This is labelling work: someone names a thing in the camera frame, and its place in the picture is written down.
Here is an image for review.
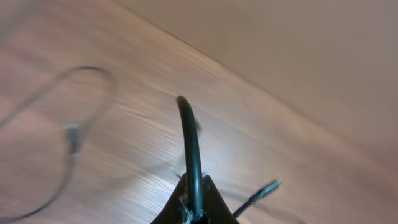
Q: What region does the black USB cable one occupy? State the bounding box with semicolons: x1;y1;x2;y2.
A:
0;65;118;223

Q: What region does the black USB cable two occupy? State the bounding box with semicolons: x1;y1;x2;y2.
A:
176;95;283;222

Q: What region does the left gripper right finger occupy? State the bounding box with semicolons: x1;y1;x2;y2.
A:
200;175;239;224

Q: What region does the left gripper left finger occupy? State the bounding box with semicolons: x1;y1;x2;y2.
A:
151;174;190;224

